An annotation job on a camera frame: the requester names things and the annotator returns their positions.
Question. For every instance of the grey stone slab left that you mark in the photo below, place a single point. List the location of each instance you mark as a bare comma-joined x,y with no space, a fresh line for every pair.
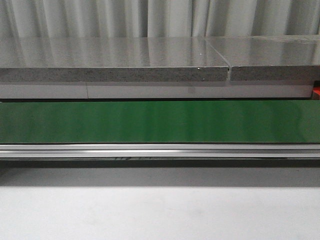
120,60

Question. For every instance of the green conveyor belt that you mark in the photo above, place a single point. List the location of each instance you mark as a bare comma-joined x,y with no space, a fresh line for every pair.
198,121

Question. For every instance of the red object at right edge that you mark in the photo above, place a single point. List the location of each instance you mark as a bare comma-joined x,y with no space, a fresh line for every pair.
316,93

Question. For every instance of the aluminium conveyor side rail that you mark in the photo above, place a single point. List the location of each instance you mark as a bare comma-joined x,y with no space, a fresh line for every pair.
137,150

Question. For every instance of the grey stone slab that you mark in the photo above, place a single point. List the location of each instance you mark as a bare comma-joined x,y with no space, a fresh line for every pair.
120,60
292,58

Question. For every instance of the grey stone slab right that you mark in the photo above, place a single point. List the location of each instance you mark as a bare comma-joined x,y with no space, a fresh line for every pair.
292,58

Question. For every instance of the grey curtain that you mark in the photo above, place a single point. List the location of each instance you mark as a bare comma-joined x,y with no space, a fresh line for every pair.
158,18

